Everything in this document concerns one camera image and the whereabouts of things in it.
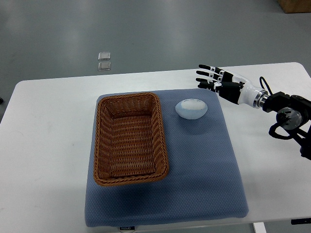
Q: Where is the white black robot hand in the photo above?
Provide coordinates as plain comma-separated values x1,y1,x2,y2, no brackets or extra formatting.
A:
195,64,262,107

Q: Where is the light blue plush toy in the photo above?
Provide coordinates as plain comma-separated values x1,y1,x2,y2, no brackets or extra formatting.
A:
175,99,208,120

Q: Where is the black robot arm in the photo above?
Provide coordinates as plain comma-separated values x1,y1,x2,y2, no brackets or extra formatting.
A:
196,64,311,159

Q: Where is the brown wicker basket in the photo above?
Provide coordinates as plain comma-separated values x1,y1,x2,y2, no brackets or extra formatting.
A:
93,92,169,186

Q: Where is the brown cardboard box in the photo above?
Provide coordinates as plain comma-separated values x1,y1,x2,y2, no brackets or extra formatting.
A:
277,0,311,14

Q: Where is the blue quilted cloth mat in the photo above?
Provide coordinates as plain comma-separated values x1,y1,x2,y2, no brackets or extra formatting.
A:
85,88,248,227

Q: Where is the upper metal floor plate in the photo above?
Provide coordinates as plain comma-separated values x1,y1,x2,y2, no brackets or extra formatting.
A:
98,51,111,61

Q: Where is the white table leg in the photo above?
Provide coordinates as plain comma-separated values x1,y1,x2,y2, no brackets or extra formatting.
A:
253,222,267,233

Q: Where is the black table control panel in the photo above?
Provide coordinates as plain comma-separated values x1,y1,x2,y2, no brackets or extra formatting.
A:
291,218,311,225

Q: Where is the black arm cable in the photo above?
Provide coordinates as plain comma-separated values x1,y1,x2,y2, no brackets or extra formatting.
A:
259,76,274,97

